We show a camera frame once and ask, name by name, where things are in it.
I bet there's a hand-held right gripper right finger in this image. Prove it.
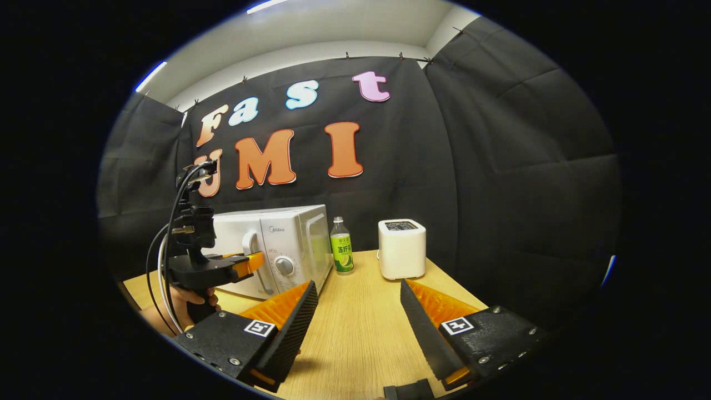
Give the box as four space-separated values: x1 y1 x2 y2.
400 279 548 389

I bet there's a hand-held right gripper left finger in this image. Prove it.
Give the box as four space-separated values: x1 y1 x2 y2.
175 280 319 392

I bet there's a white microwave oven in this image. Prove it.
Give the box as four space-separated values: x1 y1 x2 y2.
203 204 334 301

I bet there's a white toaster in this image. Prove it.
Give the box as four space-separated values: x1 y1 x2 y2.
378 219 427 281

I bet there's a green label drink bottle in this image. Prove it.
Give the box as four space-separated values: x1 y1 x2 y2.
331 217 354 276

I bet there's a black backdrop cloth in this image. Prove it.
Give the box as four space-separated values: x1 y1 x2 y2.
97 17 622 334

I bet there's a long ceiling light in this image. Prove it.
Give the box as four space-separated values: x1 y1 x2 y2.
135 61 167 93

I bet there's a black cable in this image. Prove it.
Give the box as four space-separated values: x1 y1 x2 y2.
146 164 214 334

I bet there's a white cable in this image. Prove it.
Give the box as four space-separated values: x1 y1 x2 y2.
157 233 185 334

